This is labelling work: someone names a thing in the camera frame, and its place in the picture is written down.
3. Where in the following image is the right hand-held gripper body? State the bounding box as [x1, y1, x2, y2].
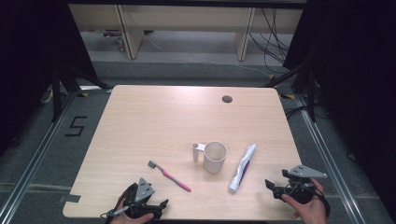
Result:
[273, 164, 328, 205]

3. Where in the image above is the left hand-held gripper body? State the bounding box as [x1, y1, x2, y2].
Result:
[123, 177, 163, 219]

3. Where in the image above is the pink toothbrush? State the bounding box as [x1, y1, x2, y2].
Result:
[147, 160, 192, 193]

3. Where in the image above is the white purple toothpaste tube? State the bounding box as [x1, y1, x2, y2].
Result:
[228, 143, 258, 193]

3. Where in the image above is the white cup with handle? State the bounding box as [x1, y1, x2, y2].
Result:
[191, 141, 228, 175]

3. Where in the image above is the person's left hand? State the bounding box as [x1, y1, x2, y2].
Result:
[110, 203, 155, 224]

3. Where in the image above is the person's right hand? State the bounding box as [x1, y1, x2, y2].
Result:
[281, 178, 329, 224]

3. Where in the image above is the black metal stand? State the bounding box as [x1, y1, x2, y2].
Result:
[263, 62, 318, 123]
[50, 62, 112, 123]

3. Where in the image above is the black curtain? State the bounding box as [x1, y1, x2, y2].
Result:
[282, 0, 396, 216]
[0, 0, 99, 157]

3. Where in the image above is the small colourful clutter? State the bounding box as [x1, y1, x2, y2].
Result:
[100, 29, 126, 52]

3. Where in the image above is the aluminium floor rail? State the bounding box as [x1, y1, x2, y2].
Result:
[293, 92, 361, 224]
[0, 91, 80, 224]

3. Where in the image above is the silver plug with cable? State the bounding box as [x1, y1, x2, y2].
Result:
[99, 205, 131, 219]

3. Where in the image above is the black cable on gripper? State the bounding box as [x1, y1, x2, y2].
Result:
[284, 181, 332, 218]

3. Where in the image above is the black cable bundle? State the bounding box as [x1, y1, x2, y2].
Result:
[248, 7, 291, 75]

